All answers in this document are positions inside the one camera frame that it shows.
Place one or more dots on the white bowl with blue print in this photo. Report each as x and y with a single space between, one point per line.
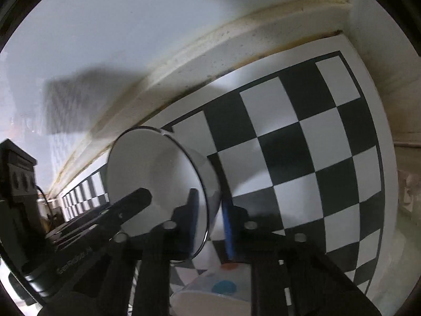
210 299

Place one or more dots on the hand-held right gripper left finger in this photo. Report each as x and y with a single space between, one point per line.
194 219

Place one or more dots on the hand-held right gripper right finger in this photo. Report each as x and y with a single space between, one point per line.
229 233

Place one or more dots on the white bowl with dark rim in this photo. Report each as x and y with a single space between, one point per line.
148 164

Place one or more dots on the black white checkered cloth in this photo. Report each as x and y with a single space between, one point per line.
296 138

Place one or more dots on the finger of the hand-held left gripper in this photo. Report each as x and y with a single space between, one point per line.
131 205

